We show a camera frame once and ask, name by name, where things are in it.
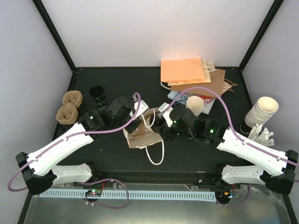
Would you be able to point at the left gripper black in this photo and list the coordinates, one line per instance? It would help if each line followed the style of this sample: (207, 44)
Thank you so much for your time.
(130, 129)

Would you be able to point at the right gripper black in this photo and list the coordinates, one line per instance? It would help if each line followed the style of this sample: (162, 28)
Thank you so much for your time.
(165, 133)

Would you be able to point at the orange paper bag white handles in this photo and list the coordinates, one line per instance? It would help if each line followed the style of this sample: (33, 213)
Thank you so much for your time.
(148, 119)

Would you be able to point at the brown pulp cup carrier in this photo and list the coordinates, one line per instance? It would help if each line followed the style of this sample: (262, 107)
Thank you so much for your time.
(141, 132)

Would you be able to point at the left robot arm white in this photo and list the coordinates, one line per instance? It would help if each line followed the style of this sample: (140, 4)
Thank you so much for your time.
(40, 169)

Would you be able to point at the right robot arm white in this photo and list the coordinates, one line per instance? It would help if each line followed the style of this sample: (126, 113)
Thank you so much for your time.
(269, 167)

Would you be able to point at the white paper cup stack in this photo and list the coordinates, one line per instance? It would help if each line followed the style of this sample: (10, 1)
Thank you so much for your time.
(195, 104)

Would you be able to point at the light blue paper bag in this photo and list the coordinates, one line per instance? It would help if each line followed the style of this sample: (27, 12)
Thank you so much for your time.
(181, 99)

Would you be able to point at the black paper cup stack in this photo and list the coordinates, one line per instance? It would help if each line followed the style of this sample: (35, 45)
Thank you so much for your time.
(97, 93)

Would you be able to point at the checkered paper bag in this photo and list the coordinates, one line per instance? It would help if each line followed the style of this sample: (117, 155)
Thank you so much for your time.
(208, 102)

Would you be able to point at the orange paper bag stack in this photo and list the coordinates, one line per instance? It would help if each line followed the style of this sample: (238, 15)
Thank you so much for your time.
(185, 71)

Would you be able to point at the brown kraft paper bag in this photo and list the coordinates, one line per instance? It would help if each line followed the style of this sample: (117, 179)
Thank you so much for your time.
(217, 84)

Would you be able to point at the pulp cup carrier stack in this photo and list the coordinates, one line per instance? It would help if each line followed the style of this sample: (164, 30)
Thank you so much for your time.
(68, 113)

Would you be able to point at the tall white cup stack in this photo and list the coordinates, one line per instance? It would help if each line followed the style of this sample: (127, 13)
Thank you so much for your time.
(260, 113)

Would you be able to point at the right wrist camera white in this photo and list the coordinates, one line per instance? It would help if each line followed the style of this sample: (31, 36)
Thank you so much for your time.
(164, 112)

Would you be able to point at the blue slotted cable duct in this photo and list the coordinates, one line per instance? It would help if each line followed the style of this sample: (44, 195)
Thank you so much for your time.
(132, 195)

